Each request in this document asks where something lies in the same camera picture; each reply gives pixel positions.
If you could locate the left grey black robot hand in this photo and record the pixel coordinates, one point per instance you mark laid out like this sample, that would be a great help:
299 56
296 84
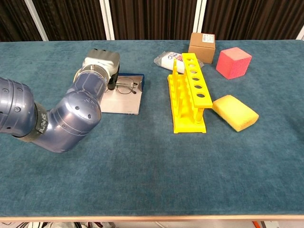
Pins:
102 59

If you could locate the round wire-frame eyeglasses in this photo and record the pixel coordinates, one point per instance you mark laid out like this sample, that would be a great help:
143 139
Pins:
126 88

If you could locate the blue printed glasses case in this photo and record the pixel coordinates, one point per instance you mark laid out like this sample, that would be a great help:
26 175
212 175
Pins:
123 104

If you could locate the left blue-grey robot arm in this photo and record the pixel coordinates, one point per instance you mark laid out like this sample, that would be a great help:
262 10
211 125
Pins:
71 118

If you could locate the dark pleated curtain panel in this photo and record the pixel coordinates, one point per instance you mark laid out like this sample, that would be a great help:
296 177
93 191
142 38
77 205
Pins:
12 19
154 19
251 16
71 19

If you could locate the white packet in clear bag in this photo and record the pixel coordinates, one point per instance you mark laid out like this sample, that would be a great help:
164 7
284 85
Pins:
166 62

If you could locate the brown cardboard box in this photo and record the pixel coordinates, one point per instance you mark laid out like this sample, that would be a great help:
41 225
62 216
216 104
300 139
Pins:
202 51

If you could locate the yellow toy brick plate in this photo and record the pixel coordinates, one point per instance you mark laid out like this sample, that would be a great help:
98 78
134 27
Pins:
190 123

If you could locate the teal velvet table cloth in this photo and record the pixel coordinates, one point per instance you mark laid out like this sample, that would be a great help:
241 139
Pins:
142 171

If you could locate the red foam cube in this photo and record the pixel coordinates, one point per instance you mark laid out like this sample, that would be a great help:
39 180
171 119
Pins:
234 63

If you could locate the yellow sponge block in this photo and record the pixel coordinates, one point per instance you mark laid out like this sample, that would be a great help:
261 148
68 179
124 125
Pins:
235 111

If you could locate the white partition post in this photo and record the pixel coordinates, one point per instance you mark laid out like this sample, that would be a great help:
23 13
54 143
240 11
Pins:
199 16
107 20
301 36
35 20

